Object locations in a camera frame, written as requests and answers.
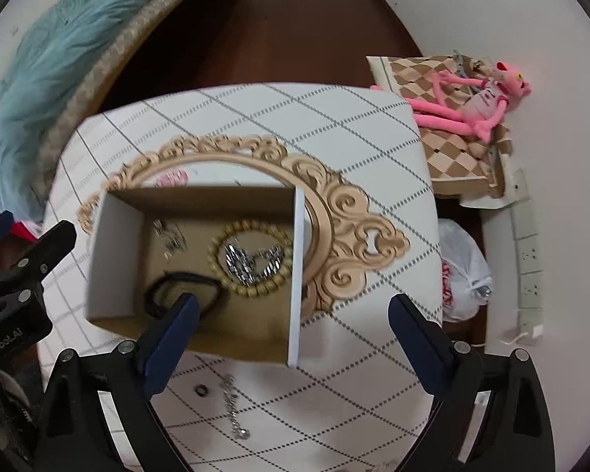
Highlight white cable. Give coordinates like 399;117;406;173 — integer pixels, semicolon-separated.
499;323;546;347

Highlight black hair tie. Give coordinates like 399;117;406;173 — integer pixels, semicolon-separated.
142;270;228;323

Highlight pink plush toy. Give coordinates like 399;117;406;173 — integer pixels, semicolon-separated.
370;60;533;144

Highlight white plastic bag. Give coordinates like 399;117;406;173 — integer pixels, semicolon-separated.
437;219;495;324

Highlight wooden bead bracelet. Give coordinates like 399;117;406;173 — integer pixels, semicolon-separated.
207;220;296;300

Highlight silver crystal jewelry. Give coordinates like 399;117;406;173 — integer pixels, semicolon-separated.
223;240;284;287

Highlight ornate gold oval mirror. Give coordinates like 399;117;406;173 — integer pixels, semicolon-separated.
76;135;410;323

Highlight white diamond-pattern tablecloth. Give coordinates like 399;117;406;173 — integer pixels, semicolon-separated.
37;83;446;472

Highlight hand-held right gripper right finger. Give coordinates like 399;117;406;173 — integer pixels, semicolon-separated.
387;293;556;472

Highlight small silver earrings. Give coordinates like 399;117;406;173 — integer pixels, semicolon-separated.
152;219;188;259

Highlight light blue fluffy blanket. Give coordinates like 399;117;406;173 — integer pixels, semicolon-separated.
0;0;190;217

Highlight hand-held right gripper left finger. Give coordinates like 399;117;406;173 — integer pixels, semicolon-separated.
32;292;201;472

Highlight white power strip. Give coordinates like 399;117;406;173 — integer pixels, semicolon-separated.
510;167;545;328

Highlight silver chain bracelet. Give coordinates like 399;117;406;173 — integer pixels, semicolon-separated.
221;374;251;439

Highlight red cloth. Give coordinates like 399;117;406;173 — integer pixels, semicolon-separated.
10;221;43;243

